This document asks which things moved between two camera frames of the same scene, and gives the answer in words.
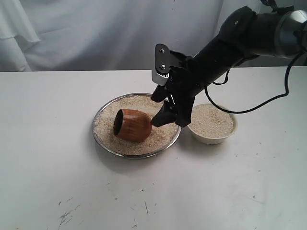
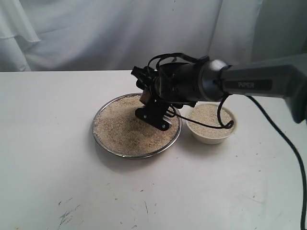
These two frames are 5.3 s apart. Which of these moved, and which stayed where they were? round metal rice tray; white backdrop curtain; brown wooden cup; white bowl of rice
Moved: brown wooden cup
Stayed: white bowl of rice; round metal rice tray; white backdrop curtain
